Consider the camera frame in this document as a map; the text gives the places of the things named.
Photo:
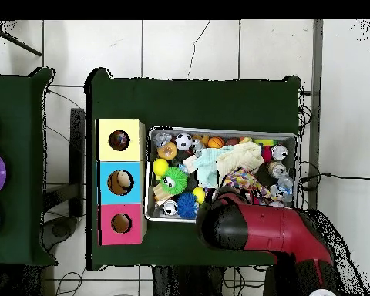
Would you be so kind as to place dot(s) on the colourful butterfly print cloth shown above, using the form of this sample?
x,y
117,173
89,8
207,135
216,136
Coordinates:
x,y
243,178

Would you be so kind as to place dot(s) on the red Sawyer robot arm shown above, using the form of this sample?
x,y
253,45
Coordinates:
x,y
265,225

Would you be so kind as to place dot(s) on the wooden box with three holes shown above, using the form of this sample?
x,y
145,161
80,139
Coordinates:
x,y
132,191

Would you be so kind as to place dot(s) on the shallow clear plastic bin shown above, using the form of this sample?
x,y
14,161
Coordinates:
x,y
249,133

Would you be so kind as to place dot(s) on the green spiky ball with eyes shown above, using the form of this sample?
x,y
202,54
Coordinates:
x,y
177,178

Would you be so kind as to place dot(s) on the orange ball with holes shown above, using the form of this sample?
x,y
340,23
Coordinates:
x,y
168,151

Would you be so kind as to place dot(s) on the small soccer ball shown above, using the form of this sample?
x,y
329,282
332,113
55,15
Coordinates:
x,y
184,141

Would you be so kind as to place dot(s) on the light blue cloth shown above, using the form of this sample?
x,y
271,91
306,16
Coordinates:
x,y
208,166

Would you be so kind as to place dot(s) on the yellow ball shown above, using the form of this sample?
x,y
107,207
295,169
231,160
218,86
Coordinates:
x,y
160,166

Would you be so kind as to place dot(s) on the small orange basketball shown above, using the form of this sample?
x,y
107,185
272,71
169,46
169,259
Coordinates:
x,y
215,143

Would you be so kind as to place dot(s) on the blue spiky ball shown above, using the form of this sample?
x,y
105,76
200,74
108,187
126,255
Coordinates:
x,y
186,206

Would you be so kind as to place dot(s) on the cream waffle cloth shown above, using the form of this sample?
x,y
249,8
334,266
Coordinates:
x,y
240,157

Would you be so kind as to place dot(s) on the black upright stand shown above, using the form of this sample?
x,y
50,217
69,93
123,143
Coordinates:
x,y
77,138

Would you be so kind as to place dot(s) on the grey stand foot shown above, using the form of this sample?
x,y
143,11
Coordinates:
x,y
60,229

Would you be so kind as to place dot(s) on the dark green side table cloth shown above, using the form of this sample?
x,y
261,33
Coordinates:
x,y
15,101

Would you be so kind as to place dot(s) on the black tripod leg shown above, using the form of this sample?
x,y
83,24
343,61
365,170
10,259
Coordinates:
x,y
18,44

